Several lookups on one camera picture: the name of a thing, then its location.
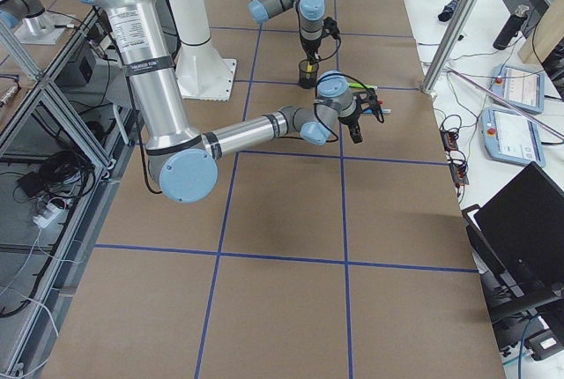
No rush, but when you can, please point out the folded dark blue umbrella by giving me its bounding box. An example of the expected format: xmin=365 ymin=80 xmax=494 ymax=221
xmin=437 ymin=0 xmax=460 ymax=22

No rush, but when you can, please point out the green highlighter pen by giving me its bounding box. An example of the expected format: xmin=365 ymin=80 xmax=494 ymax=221
xmin=348 ymin=82 xmax=378 ymax=90

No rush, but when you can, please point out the black laptop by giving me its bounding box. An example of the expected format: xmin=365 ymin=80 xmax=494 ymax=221
xmin=461 ymin=160 xmax=564 ymax=323

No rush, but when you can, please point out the white pedestal column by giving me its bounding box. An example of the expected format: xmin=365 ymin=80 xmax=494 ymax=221
xmin=168 ymin=0 xmax=237 ymax=101

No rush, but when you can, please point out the lower teach pendant tablet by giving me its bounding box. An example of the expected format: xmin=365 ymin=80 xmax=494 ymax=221
xmin=480 ymin=107 xmax=546 ymax=167

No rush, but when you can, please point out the black mesh pen holder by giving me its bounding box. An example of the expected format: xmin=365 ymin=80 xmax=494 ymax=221
xmin=298 ymin=59 xmax=318 ymax=89

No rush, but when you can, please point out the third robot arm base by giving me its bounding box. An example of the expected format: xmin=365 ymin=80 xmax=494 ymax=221
xmin=1 ymin=0 xmax=65 ymax=46

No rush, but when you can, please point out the teach pendant tablet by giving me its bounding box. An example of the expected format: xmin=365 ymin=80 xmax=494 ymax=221
xmin=480 ymin=107 xmax=546 ymax=167
xmin=490 ymin=64 xmax=545 ymax=115

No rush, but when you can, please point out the upper teach pendant tablet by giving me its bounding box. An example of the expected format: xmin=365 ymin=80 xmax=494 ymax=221
xmin=490 ymin=64 xmax=545 ymax=115

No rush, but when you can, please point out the aluminium frame post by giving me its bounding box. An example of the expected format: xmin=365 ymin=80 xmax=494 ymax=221
xmin=420 ymin=0 xmax=478 ymax=94

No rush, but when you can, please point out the black water bottle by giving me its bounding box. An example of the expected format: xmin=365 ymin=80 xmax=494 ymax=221
xmin=493 ymin=4 xmax=530 ymax=50

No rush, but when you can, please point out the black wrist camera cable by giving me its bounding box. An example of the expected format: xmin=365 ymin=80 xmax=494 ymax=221
xmin=139 ymin=73 xmax=385 ymax=195

